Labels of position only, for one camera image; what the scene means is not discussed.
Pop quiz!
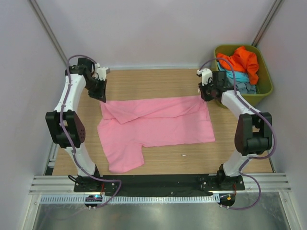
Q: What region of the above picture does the pink t shirt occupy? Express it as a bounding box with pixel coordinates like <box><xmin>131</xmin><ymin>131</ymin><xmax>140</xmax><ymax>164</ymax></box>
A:
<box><xmin>97</xmin><ymin>96</ymin><xmax>215</xmax><ymax>174</ymax></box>

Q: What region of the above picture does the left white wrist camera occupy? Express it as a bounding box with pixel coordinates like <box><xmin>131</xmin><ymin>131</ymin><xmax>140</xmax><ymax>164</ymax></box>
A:
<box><xmin>95</xmin><ymin>67</ymin><xmax>110</xmax><ymax>81</ymax></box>

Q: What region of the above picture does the grey blue t shirt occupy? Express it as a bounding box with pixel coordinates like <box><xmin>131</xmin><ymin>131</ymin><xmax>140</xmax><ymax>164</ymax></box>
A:
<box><xmin>228</xmin><ymin>78</ymin><xmax>257</xmax><ymax>94</ymax></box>

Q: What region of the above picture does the slotted cable duct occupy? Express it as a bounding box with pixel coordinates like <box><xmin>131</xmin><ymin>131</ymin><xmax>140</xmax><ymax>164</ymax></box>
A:
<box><xmin>40</xmin><ymin>194</ymin><xmax>220</xmax><ymax>204</ymax></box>

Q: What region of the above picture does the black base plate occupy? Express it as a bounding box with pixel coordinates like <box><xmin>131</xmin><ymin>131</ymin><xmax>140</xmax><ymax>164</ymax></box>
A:
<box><xmin>68</xmin><ymin>174</ymin><xmax>245</xmax><ymax>197</ymax></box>

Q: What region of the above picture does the right aluminium corner post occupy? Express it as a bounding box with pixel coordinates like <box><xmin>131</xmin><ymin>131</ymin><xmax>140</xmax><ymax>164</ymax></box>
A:
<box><xmin>251</xmin><ymin>0</ymin><xmax>285</xmax><ymax>47</ymax></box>

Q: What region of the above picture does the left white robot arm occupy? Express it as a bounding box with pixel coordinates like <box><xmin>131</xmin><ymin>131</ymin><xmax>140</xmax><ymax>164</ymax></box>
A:
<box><xmin>45</xmin><ymin>55</ymin><xmax>110</xmax><ymax>192</ymax></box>

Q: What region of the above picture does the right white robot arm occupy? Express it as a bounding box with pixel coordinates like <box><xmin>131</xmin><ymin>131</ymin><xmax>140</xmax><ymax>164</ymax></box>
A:
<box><xmin>197</xmin><ymin>69</ymin><xmax>272</xmax><ymax>190</ymax></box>

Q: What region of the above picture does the aluminium corner post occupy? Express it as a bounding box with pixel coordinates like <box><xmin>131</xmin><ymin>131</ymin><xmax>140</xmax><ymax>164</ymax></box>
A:
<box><xmin>251</xmin><ymin>0</ymin><xmax>285</xmax><ymax>47</ymax></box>
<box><xmin>28</xmin><ymin>0</ymin><xmax>68</xmax><ymax>66</ymax></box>

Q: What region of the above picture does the orange t shirt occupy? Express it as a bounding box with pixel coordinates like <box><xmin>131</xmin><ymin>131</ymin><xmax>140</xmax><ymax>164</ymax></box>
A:
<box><xmin>216</xmin><ymin>46</ymin><xmax>259</xmax><ymax>85</ymax></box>

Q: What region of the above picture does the left aluminium corner post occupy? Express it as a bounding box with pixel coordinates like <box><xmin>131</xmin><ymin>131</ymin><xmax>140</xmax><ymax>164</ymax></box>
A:
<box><xmin>28</xmin><ymin>0</ymin><xmax>68</xmax><ymax>66</ymax></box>

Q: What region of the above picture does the aluminium front rail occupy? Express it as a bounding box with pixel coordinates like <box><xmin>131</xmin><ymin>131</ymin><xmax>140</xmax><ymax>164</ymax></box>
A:
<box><xmin>29</xmin><ymin>173</ymin><xmax>291</xmax><ymax>197</ymax></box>

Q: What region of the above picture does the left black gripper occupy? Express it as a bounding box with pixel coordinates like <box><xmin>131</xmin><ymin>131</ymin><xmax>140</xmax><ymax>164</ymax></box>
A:
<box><xmin>85</xmin><ymin>77</ymin><xmax>107</xmax><ymax>103</ymax></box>

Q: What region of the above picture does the light blue t shirt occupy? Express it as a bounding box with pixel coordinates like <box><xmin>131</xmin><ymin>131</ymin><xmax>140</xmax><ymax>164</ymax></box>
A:
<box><xmin>218</xmin><ymin>63</ymin><xmax>249</xmax><ymax>83</ymax></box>

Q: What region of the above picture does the olive green plastic bin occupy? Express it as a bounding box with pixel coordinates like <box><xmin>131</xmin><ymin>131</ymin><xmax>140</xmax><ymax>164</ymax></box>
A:
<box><xmin>212</xmin><ymin>45</ymin><xmax>273</xmax><ymax>107</ymax></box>

